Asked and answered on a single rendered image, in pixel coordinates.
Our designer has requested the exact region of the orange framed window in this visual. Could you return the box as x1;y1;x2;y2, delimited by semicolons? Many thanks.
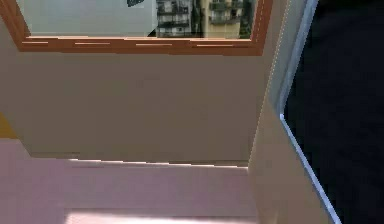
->
0;0;275;57

